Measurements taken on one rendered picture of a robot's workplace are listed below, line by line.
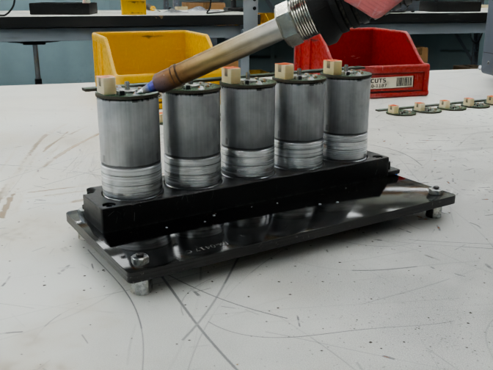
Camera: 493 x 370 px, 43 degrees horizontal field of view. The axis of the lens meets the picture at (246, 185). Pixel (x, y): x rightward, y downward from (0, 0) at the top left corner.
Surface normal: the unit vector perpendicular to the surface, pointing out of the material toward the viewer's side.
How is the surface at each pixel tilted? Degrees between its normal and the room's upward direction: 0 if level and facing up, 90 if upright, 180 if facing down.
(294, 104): 90
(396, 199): 0
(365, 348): 0
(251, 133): 90
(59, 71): 90
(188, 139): 90
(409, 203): 0
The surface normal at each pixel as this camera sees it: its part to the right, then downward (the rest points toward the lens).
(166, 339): 0.00, -0.96
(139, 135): 0.49, 0.26
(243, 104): -0.10, 0.29
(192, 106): 0.16, 0.29
